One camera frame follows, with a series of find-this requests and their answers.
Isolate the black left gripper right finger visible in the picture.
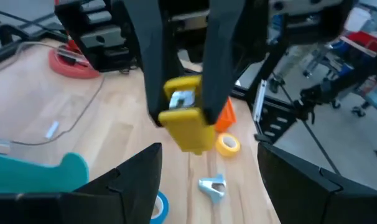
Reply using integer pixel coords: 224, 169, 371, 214
257, 142, 377, 224

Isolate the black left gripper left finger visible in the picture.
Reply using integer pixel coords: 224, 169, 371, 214
60, 142, 163, 224

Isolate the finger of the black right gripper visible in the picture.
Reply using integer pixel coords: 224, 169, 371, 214
202, 0, 247, 125
123, 0, 177, 127

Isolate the blue tape roll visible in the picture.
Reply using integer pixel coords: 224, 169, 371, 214
149, 190, 170, 224

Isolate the light blue staple remover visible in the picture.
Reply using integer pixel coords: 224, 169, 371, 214
198, 173, 227, 205

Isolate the yellow mini stapler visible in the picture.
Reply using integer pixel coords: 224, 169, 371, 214
157, 74, 216, 156

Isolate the yellow tape roll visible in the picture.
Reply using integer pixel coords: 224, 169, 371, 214
215, 133, 241, 158

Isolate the red desk lamp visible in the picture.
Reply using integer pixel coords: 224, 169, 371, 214
48, 39, 101, 80

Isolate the orange mesh basket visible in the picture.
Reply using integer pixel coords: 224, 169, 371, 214
213, 96, 238, 134

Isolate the person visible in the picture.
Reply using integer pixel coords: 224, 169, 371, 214
268, 42, 320, 94

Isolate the grey rolling workbench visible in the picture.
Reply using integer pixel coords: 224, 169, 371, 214
302, 30, 377, 159

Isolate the white sticker in clear bin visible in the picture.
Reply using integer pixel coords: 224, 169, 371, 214
44, 120, 60, 140

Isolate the teal plastic bin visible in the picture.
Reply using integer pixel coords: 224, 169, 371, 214
0, 151, 90, 194

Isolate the red storage bin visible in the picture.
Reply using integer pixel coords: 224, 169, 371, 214
347, 30, 377, 54

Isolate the black aluminium table frame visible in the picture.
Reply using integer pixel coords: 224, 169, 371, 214
0, 7, 314, 147

